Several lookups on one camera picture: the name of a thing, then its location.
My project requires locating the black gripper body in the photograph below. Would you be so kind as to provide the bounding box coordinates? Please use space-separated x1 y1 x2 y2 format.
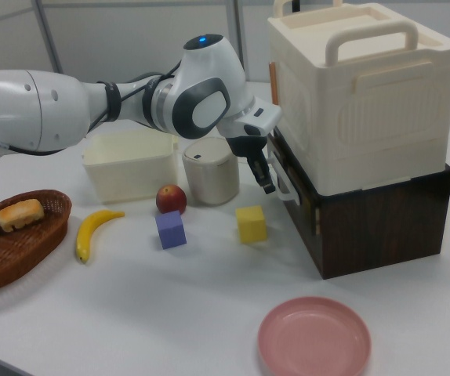
226 132 270 161

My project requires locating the brown drawer with white handle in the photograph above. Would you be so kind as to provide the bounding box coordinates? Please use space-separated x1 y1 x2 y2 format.
266 125 321 237

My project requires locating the small white lidded trash can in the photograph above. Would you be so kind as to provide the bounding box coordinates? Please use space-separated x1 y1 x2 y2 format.
181 136 241 207

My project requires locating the yellow cube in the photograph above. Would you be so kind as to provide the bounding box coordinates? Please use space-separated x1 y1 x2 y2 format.
234 204 268 244

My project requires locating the orange strip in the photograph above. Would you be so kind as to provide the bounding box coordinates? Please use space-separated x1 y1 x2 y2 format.
269 60 278 107

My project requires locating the red apple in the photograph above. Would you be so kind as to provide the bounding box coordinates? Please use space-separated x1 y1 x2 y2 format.
155 184 188 215

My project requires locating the purple cube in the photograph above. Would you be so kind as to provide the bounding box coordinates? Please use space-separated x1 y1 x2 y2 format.
154 210 188 251

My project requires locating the cream plastic storage box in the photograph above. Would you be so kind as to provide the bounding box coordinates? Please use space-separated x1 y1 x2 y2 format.
267 0 450 196

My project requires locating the white rectangular plastic bin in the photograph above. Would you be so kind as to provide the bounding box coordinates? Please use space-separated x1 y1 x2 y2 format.
82 130 180 204

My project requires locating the dark brown wooden cabinet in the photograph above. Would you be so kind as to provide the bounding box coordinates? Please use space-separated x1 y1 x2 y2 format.
279 161 450 280

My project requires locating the pink plate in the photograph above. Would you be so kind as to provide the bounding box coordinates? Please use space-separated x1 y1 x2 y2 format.
257 296 372 376

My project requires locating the yellow banana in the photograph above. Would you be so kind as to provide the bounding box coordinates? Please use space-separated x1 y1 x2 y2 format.
75 209 126 264

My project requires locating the toasted bread piece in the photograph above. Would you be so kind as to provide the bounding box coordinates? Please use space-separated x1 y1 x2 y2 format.
0 198 45 234

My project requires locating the brown wicker basket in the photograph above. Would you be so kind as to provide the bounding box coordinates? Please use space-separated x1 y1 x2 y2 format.
0 189 73 292

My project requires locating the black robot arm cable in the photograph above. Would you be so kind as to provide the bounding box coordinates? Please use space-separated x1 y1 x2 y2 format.
86 61 182 132

